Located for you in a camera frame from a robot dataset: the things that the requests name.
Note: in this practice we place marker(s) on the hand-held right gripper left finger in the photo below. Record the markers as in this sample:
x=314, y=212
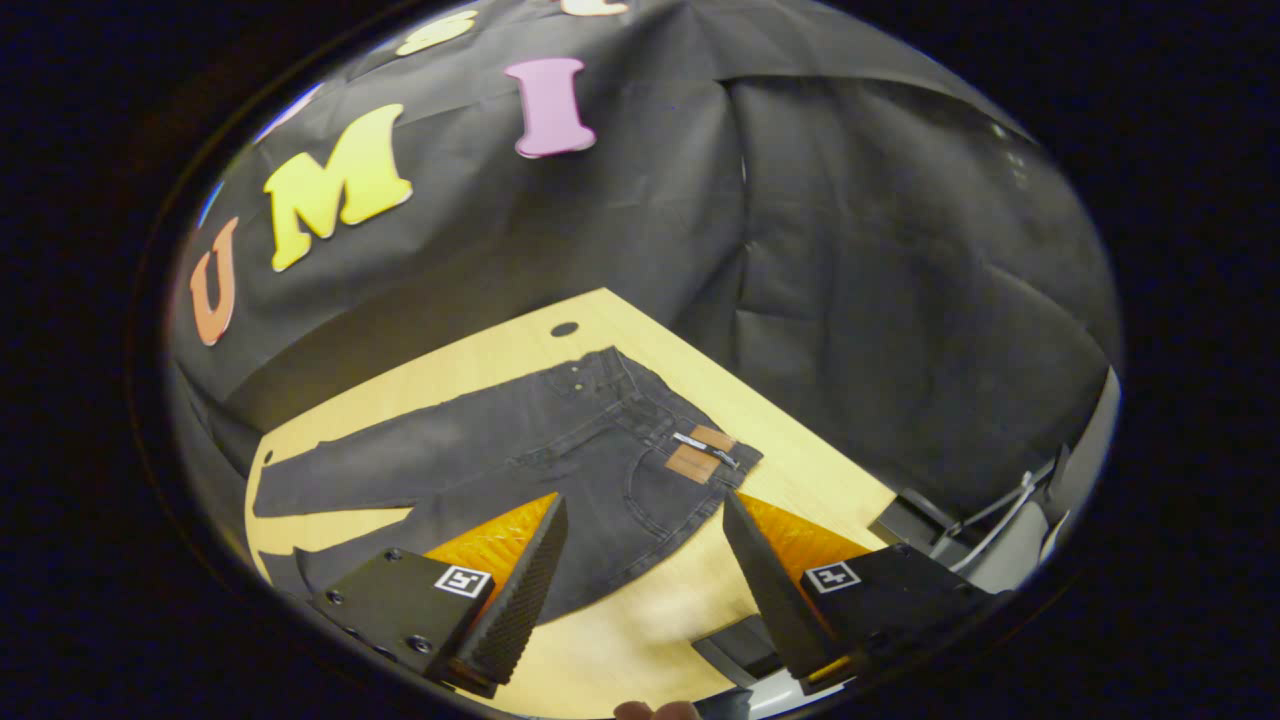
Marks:
x=525, y=590

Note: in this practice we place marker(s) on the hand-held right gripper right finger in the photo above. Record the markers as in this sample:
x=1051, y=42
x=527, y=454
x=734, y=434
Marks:
x=770, y=600

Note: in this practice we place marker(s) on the dark grey object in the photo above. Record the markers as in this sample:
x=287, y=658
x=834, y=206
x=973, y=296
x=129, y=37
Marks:
x=740, y=645

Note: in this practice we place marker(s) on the black jeans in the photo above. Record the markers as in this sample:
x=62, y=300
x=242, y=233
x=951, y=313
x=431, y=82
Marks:
x=600, y=450

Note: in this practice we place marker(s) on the black backdrop cloth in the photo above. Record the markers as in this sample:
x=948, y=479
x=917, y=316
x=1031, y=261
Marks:
x=850, y=250

